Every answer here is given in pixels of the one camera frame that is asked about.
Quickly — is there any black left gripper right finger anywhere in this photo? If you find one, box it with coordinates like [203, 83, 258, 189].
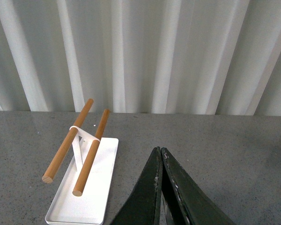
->
[161, 148, 234, 225]

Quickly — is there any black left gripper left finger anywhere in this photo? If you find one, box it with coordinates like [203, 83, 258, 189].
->
[111, 147, 163, 225]

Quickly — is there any white rack with wooden bars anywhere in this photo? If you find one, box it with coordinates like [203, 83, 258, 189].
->
[42, 99, 119, 225]

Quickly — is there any white pleated curtain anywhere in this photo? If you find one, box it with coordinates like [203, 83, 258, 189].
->
[0, 0, 281, 116]

